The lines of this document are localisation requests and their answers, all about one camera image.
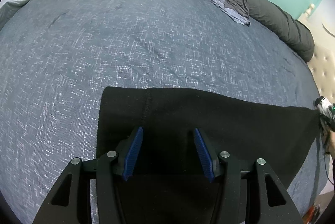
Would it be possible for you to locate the black sweater with patch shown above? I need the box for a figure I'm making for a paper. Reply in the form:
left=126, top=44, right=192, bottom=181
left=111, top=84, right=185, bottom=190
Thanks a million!
left=97, top=87, right=319, bottom=223

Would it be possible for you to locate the blue-grey woven bed cover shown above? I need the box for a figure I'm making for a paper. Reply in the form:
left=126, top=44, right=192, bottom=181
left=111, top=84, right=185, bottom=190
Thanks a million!
left=1, top=0, right=318, bottom=223

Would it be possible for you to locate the cream carved bed headboard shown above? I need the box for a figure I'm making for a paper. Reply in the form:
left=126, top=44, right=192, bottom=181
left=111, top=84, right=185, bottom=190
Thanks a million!
left=298, top=3, right=335, bottom=103

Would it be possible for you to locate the small light blue cloth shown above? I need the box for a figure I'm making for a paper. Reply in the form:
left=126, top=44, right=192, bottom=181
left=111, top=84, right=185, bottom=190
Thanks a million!
left=210, top=0, right=250, bottom=26

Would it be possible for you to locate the red and orange floor clutter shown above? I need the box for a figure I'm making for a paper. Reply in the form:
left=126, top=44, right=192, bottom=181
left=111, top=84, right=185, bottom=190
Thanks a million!
left=302, top=204, right=321, bottom=224

